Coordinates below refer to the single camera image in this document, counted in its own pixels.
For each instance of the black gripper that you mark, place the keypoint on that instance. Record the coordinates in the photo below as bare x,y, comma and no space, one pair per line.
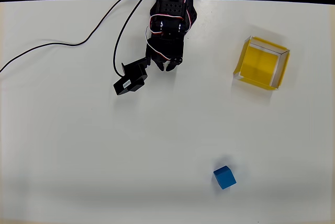
163,57

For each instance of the blue cube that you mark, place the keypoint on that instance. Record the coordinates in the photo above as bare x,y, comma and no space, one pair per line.
224,177

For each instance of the yellow open box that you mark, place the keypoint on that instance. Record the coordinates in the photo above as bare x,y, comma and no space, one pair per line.
259,63

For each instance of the black gripper-mounted camera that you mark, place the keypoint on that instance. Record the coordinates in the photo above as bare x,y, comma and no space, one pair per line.
131,78

